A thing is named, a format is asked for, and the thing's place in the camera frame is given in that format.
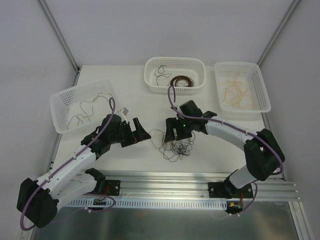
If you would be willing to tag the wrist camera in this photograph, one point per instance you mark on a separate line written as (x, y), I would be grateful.
(174, 108)
(123, 114)

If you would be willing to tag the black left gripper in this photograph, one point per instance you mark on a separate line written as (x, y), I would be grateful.
(129, 135)

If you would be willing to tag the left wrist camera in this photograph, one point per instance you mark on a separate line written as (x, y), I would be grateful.
(123, 114)

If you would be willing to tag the white perforated basket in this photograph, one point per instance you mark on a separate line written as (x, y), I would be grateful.
(83, 106)
(241, 88)
(187, 75)

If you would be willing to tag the white perforated basket right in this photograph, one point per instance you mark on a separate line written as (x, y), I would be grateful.
(241, 88)

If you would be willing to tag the aluminium frame post right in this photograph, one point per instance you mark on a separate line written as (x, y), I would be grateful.
(294, 4)

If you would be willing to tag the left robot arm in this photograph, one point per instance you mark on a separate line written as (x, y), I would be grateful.
(40, 200)

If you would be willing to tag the white perforated basket left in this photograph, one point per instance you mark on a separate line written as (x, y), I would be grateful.
(83, 106)

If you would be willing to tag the white slotted cable duct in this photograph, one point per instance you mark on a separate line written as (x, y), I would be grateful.
(135, 203)

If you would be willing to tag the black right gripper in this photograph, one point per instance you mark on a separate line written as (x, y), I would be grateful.
(180, 127)

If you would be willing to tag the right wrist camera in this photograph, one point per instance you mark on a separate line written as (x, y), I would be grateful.
(174, 108)

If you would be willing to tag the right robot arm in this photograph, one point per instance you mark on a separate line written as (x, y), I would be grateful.
(263, 155)

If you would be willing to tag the aluminium frame post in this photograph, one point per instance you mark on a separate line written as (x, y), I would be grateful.
(294, 4)
(58, 33)

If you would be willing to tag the aluminium frame post left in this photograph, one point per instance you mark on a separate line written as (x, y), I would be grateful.
(58, 33)

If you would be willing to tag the aluminium mounting rail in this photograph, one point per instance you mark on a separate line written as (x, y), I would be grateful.
(193, 186)

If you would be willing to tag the white perforated basket middle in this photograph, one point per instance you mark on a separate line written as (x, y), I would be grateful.
(187, 75)

